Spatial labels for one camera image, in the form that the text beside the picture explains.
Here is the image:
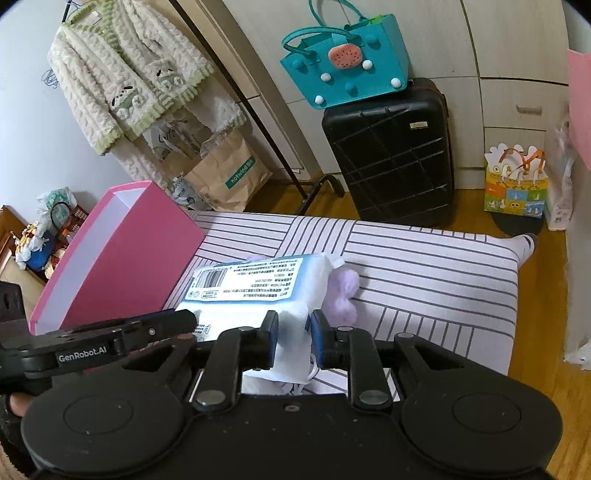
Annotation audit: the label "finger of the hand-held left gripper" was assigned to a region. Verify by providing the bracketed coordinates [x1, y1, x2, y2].
[122, 308, 198, 344]

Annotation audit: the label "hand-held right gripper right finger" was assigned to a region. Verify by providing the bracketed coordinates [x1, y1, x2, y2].
[310, 310, 467, 409]

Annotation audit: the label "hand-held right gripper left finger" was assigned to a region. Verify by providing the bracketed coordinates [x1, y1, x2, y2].
[115, 310, 280, 414]

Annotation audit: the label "purple plush toy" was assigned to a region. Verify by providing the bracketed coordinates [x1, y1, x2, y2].
[244, 254, 362, 328]

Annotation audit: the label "white wet wipes pack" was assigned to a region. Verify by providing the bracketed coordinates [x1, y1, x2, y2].
[175, 251, 347, 398]

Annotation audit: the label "pink cardboard box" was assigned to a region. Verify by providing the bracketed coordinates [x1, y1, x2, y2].
[28, 181, 206, 335]

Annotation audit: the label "person's left hand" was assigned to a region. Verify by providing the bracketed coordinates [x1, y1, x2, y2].
[0, 391, 35, 467]

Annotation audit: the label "striped pink tablecloth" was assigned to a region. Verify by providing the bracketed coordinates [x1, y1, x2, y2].
[161, 210, 539, 402]

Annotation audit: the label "wooden cabinet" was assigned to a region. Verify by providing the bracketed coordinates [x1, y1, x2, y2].
[0, 205, 51, 324]

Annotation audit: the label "black clothes rack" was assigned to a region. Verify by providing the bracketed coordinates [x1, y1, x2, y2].
[168, 0, 345, 215]

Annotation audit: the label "green white plastic packet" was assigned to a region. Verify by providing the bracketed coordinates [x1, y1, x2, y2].
[37, 187, 77, 215]

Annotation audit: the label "brown paper bag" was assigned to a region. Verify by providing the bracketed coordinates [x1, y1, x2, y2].
[182, 129, 273, 213]

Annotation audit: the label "clear printed gift bag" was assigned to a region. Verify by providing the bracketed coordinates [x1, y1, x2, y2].
[143, 117, 218, 162]

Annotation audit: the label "black suitcase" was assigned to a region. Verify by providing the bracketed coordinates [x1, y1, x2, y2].
[321, 78, 455, 228]

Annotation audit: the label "cream fleece pants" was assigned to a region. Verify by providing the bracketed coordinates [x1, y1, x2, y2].
[113, 78, 250, 183]

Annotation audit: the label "black round stand base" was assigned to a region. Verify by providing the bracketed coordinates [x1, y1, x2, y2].
[492, 210, 546, 238]

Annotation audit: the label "colourful paper gift bag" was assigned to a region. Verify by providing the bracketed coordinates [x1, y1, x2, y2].
[484, 144, 550, 220]

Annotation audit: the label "cream green fleece jacket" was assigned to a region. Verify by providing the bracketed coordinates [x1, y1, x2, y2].
[47, 0, 215, 155]

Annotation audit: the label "white refrigerator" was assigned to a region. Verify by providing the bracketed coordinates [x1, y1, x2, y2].
[566, 157, 591, 365]

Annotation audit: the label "white plastic bag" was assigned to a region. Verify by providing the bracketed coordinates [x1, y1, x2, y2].
[545, 115, 578, 232]

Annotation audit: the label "teal felt handbag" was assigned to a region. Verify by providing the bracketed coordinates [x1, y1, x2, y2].
[281, 0, 411, 110]

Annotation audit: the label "beige wardrobe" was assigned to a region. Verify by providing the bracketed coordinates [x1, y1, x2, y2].
[198, 0, 573, 195]

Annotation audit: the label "pink paper bag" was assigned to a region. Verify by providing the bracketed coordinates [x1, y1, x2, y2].
[567, 48, 591, 158]

